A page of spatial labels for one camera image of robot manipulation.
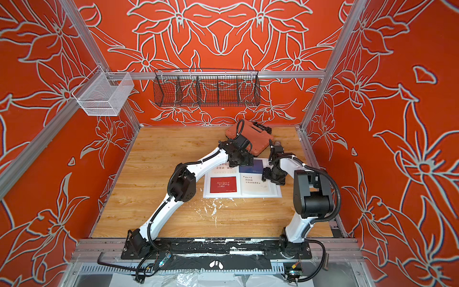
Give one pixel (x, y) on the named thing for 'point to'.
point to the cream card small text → (251, 184)
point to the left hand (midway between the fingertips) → (249, 162)
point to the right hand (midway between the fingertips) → (270, 179)
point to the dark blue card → (256, 167)
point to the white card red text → (225, 169)
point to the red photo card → (225, 184)
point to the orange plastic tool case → (259, 139)
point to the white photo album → (236, 195)
